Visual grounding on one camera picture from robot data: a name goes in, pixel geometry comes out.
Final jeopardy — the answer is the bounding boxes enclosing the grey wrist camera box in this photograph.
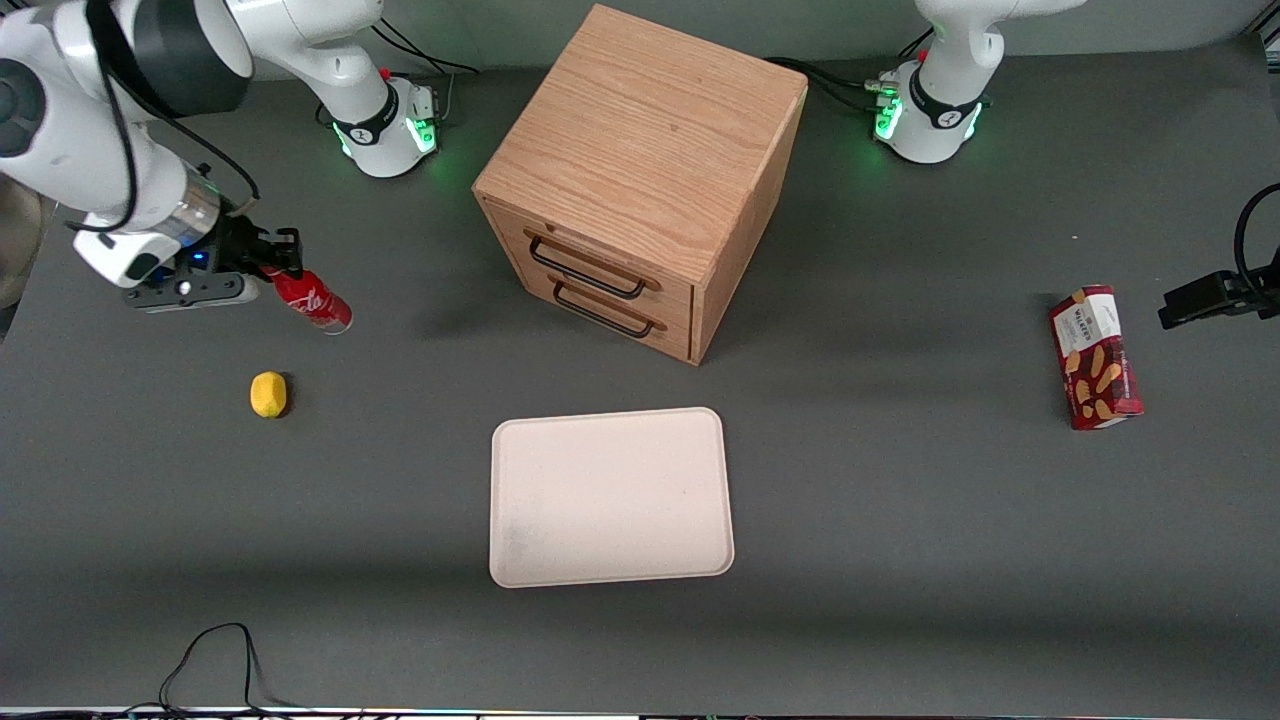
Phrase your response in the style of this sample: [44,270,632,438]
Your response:
[123,272,259,313]

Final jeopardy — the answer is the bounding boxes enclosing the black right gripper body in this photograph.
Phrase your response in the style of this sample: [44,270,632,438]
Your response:
[190,212,271,277]

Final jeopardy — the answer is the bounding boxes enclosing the white rectangular tray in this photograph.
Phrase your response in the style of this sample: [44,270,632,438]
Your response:
[489,406,736,590]

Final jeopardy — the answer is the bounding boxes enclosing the black camera cable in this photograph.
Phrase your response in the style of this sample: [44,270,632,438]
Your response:
[1233,183,1280,291]

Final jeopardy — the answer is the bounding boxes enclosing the black base cables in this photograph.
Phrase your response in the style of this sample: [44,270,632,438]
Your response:
[372,18,481,126]
[765,28,936,113]

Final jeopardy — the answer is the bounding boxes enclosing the black looped table cable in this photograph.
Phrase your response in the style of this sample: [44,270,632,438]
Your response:
[158,623,301,716]

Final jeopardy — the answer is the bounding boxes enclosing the wooden drawer cabinet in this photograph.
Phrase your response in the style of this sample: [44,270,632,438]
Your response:
[472,3,809,367]

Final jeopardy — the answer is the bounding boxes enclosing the black metal drawer handle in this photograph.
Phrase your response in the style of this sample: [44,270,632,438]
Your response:
[527,233,648,300]
[552,280,656,339]

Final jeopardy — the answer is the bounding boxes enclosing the black left base cables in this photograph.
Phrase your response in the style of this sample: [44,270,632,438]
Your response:
[765,28,936,113]

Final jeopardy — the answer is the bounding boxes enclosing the wooden drawer front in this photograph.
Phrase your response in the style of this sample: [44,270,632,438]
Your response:
[485,200,697,313]
[515,265,697,363]

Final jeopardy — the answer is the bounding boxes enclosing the tan round object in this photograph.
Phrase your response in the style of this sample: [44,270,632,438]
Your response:
[0,180,56,309]

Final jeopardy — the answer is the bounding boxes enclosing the black right base cables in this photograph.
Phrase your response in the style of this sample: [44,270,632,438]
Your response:
[372,18,481,126]

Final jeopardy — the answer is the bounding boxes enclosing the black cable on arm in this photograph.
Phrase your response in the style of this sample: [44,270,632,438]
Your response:
[68,0,263,236]

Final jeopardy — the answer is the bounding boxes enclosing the red biscuit box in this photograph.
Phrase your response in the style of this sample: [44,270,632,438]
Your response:
[1048,284,1145,432]

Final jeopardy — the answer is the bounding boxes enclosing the yellow lemon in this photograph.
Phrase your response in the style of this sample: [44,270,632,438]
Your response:
[250,371,290,419]

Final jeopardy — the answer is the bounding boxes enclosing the red soda can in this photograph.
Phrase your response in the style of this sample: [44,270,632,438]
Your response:
[262,265,354,335]

